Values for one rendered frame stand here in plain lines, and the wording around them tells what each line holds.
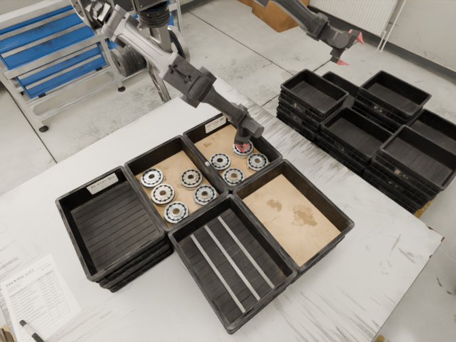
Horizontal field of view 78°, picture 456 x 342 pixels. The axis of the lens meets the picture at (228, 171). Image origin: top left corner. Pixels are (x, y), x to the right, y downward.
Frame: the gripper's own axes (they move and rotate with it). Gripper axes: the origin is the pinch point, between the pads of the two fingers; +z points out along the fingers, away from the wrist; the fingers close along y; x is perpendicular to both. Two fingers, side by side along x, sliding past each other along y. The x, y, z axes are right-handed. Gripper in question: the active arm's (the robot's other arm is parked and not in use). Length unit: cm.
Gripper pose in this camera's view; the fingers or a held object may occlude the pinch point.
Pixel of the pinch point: (243, 144)
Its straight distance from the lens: 136.6
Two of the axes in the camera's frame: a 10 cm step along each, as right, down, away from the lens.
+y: 2.7, -8.0, 5.3
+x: -9.6, -2.1, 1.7
